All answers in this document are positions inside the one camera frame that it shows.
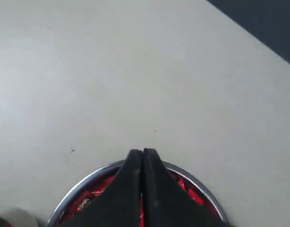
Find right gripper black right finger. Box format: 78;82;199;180
143;148;228;227

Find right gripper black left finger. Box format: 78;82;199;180
62;149;142;227

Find steel bowl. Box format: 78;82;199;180
47;160;229;227

